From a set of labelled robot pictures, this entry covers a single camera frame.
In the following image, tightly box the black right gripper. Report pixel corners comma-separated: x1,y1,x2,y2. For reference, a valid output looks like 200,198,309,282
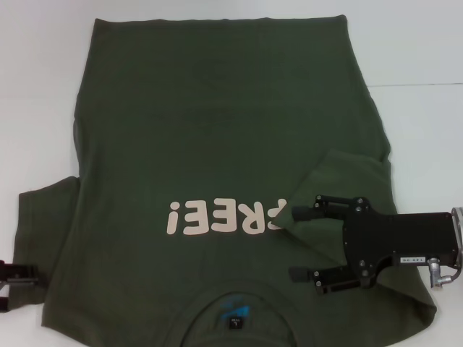
288,194,459,298

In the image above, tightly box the dark green FREE! t-shirt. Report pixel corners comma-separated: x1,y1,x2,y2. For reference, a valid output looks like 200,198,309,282
16,14,438,347

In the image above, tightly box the silver right arm cable plug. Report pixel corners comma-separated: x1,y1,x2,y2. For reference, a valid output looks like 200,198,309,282
426,266,463,290

